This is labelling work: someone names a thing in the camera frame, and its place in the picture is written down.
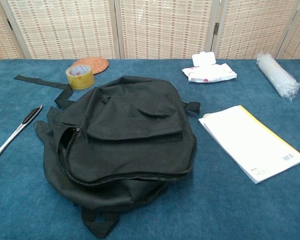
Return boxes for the black fabric backpack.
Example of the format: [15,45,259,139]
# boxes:
[13,74,202,239]

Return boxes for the white book with yellow spine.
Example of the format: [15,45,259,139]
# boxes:
[198,104,300,185]

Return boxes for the white wet wipes pack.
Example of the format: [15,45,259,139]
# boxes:
[181,51,238,83]

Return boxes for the round woven rattan coaster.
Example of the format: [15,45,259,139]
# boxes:
[71,56,110,76]

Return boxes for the yellow packing tape roll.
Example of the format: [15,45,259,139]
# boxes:
[65,64,95,90]

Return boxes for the blue felt table cover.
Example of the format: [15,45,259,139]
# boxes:
[0,58,300,240]

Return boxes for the woven bamboo folding screen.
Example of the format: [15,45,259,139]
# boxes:
[0,0,300,65]

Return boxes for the clear plastic straw bundle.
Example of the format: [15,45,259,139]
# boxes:
[255,51,300,102]

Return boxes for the steel ladle with black handle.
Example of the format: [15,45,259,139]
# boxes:
[0,104,44,170]

